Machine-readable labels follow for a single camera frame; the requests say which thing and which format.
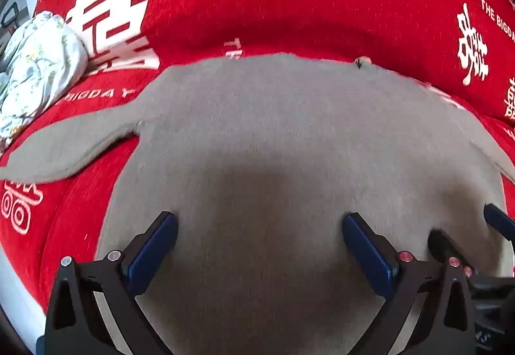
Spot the black metal frame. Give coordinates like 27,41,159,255
2,3,19,31

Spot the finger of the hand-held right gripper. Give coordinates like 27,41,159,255
483,203,515,249
427,229,476,280

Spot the grey knit sweater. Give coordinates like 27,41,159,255
0,53,515,355

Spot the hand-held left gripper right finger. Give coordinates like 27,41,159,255
342,212,478,355

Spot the white floral patterned garment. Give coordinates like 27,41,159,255
0,11,89,150

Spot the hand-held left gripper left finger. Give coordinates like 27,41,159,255
43,211,179,355

